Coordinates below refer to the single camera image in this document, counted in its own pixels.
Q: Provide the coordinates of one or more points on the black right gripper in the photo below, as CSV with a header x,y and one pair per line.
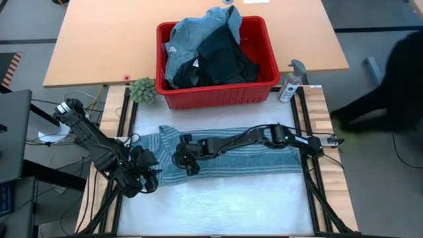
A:
x,y
193,150

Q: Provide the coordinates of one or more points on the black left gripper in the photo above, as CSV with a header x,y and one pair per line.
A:
x,y
143,158

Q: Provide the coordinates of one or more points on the blue white-striped button shirt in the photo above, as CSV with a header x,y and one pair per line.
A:
x,y
248,162

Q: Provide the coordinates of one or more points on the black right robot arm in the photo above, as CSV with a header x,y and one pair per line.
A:
x,y
251,135

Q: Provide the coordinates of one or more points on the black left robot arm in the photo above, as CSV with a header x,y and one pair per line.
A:
x,y
89,135

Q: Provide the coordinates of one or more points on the red plastic laundry bin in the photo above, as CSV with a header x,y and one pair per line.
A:
x,y
218,96

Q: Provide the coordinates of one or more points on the light wooden side board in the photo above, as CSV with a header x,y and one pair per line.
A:
x,y
317,105
114,99

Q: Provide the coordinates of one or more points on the small green succulent plant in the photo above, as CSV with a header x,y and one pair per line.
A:
x,y
142,91

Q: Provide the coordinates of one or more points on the small pink object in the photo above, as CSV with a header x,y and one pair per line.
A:
x,y
126,78

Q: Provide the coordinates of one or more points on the white round disc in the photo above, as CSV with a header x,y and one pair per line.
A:
x,y
56,132

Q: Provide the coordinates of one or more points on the dark navy garment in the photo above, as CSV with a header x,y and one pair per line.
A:
x,y
221,59

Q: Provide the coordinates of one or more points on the black desk support bar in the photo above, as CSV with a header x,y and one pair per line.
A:
x,y
43,114

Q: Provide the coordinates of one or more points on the light blue jeans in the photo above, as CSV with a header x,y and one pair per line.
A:
x,y
188,39

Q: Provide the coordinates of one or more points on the clear spray bottle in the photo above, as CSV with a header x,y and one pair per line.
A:
x,y
289,87

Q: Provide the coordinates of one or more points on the large tan wooden table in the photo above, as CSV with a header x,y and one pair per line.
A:
x,y
99,39

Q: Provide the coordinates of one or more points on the grey laptop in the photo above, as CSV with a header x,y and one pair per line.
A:
x,y
13,132

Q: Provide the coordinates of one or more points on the black keyboard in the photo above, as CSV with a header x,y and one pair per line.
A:
x,y
5,198

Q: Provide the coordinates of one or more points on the small grey round object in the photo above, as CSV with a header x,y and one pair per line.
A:
x,y
227,1

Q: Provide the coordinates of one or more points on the hazard-striped floor mat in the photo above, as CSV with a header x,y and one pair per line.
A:
x,y
10,69

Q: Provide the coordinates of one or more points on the white paper sheet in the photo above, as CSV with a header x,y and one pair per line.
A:
x,y
256,1

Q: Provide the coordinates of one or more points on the grey metal table leg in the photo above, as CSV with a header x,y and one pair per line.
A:
x,y
373,69

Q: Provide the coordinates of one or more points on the person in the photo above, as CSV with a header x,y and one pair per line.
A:
x,y
403,82

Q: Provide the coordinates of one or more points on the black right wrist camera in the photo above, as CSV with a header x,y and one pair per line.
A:
x,y
193,169

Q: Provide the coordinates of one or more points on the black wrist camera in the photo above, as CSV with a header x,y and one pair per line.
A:
x,y
193,169
152,184

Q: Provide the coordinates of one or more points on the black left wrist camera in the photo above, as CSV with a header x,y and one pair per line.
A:
x,y
152,184

